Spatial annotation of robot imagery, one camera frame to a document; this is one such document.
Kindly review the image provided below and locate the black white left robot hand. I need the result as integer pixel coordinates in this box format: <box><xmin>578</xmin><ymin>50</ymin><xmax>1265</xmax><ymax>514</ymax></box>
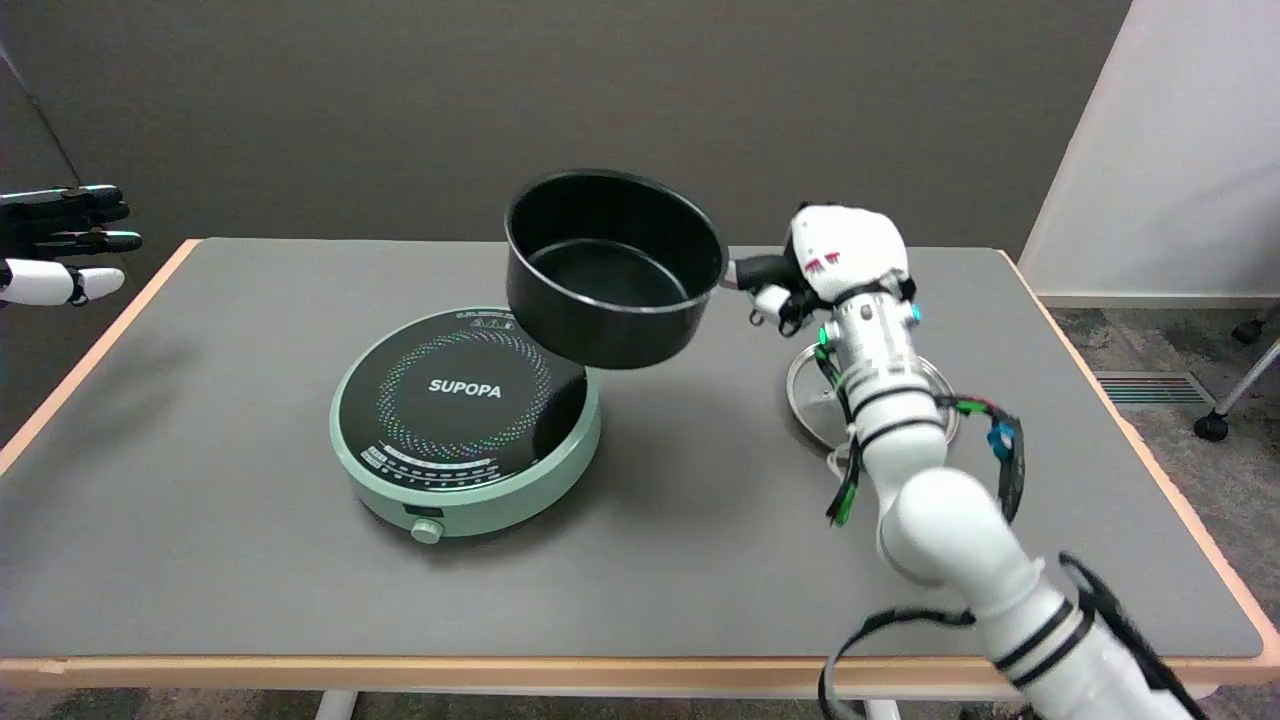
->
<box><xmin>0</xmin><ymin>185</ymin><xmax>144</xmax><ymax>308</ymax></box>

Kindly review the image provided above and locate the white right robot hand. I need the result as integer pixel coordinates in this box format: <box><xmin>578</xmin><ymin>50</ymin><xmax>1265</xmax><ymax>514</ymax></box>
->
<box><xmin>749</xmin><ymin>204</ymin><xmax>917</xmax><ymax>337</ymax></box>

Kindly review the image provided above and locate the black soup pot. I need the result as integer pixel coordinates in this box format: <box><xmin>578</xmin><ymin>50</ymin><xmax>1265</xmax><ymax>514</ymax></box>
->
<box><xmin>504</xmin><ymin>169</ymin><xmax>793</xmax><ymax>371</ymax></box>

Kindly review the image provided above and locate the glass pot lid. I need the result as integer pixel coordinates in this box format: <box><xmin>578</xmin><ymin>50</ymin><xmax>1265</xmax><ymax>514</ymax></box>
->
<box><xmin>786</xmin><ymin>340</ymin><xmax>961</xmax><ymax>452</ymax></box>

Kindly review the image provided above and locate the green induction stove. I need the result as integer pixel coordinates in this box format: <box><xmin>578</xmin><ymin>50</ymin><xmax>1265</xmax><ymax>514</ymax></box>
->
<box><xmin>329</xmin><ymin>306</ymin><xmax>603</xmax><ymax>546</ymax></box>

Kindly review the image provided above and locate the floor vent grille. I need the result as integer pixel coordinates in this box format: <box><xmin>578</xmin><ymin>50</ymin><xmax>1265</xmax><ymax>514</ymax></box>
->
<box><xmin>1092</xmin><ymin>371</ymin><xmax>1217</xmax><ymax>408</ymax></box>

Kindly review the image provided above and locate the grey table mat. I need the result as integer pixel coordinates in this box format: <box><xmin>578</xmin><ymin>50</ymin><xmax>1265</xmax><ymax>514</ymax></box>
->
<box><xmin>0</xmin><ymin>238</ymin><xmax>1264</xmax><ymax>659</ymax></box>

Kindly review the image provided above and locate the black caster wheel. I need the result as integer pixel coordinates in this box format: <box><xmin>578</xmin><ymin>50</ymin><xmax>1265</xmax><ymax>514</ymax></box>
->
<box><xmin>1232</xmin><ymin>304</ymin><xmax>1280</xmax><ymax>346</ymax></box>

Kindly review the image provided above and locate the metal leg with caster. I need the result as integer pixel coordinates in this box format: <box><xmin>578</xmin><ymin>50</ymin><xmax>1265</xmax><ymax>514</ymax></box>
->
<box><xmin>1194</xmin><ymin>336</ymin><xmax>1280</xmax><ymax>443</ymax></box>

